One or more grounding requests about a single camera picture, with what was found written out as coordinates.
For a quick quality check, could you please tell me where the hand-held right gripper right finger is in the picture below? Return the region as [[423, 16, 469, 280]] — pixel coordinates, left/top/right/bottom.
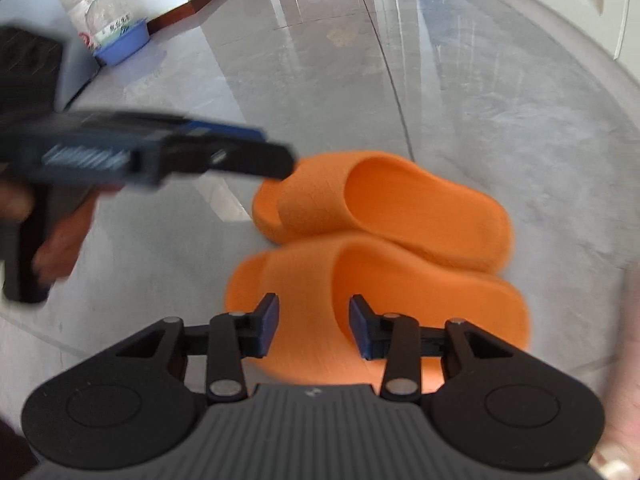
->
[[348, 294, 516, 403]]

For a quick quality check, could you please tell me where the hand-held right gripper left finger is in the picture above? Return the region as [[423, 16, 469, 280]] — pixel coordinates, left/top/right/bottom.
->
[[117, 292, 281, 403]]

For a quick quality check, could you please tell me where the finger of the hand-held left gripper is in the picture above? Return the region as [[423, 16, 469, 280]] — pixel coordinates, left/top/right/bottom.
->
[[172, 119, 266, 143], [160, 135, 296, 181]]

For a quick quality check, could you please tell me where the orange rubber slipper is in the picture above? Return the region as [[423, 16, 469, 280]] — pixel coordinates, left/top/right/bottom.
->
[[223, 234, 531, 396], [251, 150, 513, 273]]

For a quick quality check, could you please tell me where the person's left hand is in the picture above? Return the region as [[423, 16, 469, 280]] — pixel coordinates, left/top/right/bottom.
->
[[0, 180, 126, 283]]

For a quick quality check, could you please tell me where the blue plastic basin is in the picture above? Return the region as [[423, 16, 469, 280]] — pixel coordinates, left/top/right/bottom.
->
[[92, 19, 150, 67]]

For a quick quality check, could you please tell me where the clear plastic jug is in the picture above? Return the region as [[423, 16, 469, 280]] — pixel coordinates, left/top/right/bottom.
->
[[85, 2, 132, 36]]

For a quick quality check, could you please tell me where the person's leg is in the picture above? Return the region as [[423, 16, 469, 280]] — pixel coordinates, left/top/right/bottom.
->
[[590, 260, 640, 480]]

